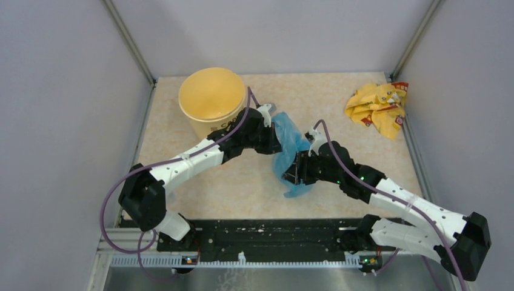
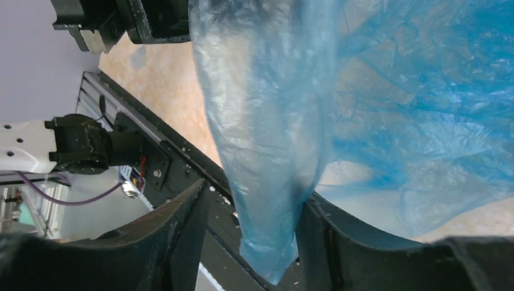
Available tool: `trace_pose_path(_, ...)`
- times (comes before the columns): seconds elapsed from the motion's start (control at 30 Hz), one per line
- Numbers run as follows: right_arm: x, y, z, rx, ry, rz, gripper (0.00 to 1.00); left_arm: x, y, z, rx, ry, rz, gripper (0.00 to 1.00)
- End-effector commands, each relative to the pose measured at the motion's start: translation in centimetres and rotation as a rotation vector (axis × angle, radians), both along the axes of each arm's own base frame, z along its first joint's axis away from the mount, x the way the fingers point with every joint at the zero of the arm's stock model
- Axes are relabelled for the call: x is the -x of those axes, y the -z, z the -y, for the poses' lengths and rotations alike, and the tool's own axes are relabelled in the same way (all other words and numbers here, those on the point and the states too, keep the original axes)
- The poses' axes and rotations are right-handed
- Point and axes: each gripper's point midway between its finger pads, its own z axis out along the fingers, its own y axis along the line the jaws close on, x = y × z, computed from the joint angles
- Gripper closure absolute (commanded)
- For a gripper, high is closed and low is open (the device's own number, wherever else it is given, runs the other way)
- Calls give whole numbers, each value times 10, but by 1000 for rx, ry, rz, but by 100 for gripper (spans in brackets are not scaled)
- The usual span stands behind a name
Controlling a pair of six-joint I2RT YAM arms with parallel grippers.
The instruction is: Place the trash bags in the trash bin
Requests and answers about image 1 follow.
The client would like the aluminium frame post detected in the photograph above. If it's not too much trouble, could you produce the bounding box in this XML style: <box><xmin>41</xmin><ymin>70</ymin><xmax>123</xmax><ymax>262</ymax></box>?
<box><xmin>389</xmin><ymin>0</ymin><xmax>445</xmax><ymax>82</ymax></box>
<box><xmin>100</xmin><ymin>0</ymin><xmax>156</xmax><ymax>88</ymax></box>

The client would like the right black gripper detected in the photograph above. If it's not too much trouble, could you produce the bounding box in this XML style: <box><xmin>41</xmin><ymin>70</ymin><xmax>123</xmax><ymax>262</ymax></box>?
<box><xmin>281</xmin><ymin>149</ymin><xmax>342</xmax><ymax>185</ymax></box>

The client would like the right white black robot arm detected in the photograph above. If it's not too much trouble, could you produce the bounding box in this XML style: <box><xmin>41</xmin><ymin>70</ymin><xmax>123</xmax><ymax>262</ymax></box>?
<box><xmin>282</xmin><ymin>141</ymin><xmax>491</xmax><ymax>281</ymax></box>

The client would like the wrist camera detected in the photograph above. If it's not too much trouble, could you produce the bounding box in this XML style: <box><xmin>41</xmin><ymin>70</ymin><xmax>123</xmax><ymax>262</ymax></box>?
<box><xmin>304</xmin><ymin>127</ymin><xmax>327</xmax><ymax>156</ymax></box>
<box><xmin>257</xmin><ymin>103</ymin><xmax>276</xmax><ymax>127</ymax></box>

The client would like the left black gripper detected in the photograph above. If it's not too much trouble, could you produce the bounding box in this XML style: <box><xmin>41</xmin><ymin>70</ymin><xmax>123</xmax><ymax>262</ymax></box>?
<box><xmin>243</xmin><ymin>122</ymin><xmax>284</xmax><ymax>155</ymax></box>

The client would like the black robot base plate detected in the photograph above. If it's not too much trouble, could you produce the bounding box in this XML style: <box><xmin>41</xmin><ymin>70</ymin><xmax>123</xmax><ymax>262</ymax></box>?
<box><xmin>156</xmin><ymin>218</ymin><xmax>391</xmax><ymax>263</ymax></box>

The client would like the blue plastic trash bag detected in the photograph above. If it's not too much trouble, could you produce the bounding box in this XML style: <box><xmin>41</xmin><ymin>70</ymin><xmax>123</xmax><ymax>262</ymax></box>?
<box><xmin>272</xmin><ymin>112</ymin><xmax>313</xmax><ymax>198</ymax></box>

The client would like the yellow crumpled snack bag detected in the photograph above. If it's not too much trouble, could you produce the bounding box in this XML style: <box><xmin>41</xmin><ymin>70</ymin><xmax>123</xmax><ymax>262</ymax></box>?
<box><xmin>344</xmin><ymin>82</ymin><xmax>409</xmax><ymax>140</ymax></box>

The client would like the left aluminium frame post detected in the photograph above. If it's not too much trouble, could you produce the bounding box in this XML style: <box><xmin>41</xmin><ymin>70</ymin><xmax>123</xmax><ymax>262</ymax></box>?
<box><xmin>100</xmin><ymin>0</ymin><xmax>156</xmax><ymax>88</ymax></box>

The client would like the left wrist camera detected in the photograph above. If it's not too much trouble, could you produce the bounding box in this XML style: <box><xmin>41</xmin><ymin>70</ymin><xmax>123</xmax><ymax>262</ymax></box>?
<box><xmin>257</xmin><ymin>103</ymin><xmax>276</xmax><ymax>127</ymax></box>

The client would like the right aluminium frame post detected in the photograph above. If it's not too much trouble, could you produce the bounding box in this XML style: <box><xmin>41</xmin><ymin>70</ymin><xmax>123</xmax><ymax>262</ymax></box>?
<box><xmin>389</xmin><ymin>0</ymin><xmax>445</xmax><ymax>82</ymax></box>

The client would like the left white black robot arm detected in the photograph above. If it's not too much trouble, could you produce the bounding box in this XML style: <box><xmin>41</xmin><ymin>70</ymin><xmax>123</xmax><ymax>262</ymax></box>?
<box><xmin>118</xmin><ymin>103</ymin><xmax>282</xmax><ymax>251</ymax></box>

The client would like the white slotted cable duct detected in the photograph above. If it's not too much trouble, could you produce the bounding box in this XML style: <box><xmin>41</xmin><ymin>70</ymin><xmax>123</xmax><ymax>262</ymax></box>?
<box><xmin>110</xmin><ymin>252</ymin><xmax>362</xmax><ymax>269</ymax></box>

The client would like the yellow capybara trash bin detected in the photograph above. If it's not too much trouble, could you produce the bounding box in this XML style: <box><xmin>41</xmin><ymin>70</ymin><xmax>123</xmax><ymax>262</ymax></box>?
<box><xmin>178</xmin><ymin>67</ymin><xmax>247</xmax><ymax>139</ymax></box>

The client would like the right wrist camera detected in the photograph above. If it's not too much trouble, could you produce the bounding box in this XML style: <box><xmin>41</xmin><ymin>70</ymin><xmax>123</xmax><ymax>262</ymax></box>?
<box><xmin>304</xmin><ymin>127</ymin><xmax>327</xmax><ymax>156</ymax></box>

